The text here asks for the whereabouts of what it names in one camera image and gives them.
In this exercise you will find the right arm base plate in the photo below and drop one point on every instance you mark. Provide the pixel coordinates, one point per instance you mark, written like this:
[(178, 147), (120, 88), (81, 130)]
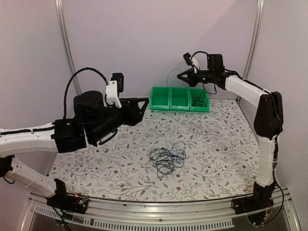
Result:
[(251, 203)]

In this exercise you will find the middle green bin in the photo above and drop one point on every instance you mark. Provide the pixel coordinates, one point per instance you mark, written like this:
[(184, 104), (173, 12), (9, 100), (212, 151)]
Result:
[(178, 99)]

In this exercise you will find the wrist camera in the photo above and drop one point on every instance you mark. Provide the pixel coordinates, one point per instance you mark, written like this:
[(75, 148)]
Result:
[(191, 61), (114, 87)]

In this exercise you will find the left aluminium post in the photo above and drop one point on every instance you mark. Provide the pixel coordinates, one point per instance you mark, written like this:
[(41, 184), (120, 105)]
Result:
[(64, 35)]

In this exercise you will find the green bin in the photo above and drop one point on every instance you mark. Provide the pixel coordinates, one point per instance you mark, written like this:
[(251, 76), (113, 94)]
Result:
[(178, 99), (199, 101), (159, 99)]

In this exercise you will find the aluminium post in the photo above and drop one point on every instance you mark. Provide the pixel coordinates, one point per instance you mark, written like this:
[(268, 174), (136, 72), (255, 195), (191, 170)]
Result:
[(254, 39), (64, 35)]

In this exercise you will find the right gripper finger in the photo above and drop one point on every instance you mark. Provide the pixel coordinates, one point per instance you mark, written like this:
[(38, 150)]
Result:
[(187, 79), (186, 72)]

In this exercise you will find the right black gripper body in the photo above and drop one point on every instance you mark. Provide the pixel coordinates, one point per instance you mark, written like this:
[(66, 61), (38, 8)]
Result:
[(196, 81)]

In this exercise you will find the right aluminium post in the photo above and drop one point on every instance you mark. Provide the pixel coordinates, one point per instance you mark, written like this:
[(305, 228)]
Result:
[(254, 39)]

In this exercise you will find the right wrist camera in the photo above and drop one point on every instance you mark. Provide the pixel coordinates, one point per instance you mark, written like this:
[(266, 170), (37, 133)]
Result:
[(191, 61)]

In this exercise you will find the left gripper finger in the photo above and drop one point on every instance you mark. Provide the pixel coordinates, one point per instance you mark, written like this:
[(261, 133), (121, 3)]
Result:
[(142, 105), (134, 100)]

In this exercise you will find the front aluminium rail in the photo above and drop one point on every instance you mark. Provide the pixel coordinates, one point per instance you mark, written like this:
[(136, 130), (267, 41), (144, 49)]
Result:
[(211, 215)]

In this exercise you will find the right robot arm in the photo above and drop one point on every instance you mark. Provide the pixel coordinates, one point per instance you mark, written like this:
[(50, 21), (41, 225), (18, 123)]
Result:
[(267, 123)]

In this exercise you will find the left green bin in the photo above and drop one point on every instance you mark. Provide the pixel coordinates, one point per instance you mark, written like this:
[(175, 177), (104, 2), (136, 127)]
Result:
[(159, 99)]

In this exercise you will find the floral table mat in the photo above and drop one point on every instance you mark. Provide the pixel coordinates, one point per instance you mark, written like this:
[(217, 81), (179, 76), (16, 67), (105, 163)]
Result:
[(169, 156)]

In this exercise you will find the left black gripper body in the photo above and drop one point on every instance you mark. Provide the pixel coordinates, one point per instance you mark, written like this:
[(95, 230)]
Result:
[(131, 119)]

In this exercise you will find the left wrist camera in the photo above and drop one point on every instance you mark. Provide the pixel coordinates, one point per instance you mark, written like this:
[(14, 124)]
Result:
[(114, 87)]

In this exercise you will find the right green bin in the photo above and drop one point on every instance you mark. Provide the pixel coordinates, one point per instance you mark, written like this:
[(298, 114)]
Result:
[(199, 101)]

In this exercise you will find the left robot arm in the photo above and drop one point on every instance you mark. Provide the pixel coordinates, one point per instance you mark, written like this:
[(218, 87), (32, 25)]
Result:
[(97, 117)]

